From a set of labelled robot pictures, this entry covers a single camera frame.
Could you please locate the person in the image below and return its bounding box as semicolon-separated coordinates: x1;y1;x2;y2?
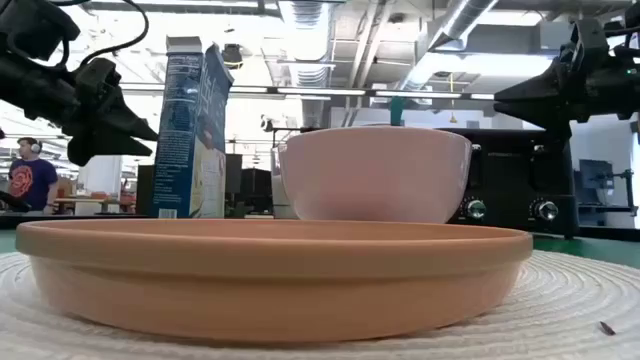
7;136;60;215

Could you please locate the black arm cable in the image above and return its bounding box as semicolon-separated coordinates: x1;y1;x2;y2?
49;0;151;69

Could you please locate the long ceiling light strip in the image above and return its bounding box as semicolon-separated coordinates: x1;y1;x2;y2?
119;83;496;102

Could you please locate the blue cereal box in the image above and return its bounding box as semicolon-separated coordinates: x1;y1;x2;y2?
152;35;235;220

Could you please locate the monitor on arm stand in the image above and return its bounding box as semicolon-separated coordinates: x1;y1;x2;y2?
573;158;637;214

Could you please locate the black four-slot toaster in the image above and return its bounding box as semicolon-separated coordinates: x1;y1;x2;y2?
439;127;581;239

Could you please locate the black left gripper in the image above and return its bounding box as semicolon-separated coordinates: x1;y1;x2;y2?
0;52;159;167

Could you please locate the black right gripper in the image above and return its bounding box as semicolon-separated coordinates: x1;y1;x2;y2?
493;18;640;142

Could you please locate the terracotta plate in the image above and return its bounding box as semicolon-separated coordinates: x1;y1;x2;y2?
14;218;535;344

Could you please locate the pale ceramic bowl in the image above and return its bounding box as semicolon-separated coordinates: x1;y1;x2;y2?
277;125;473;225

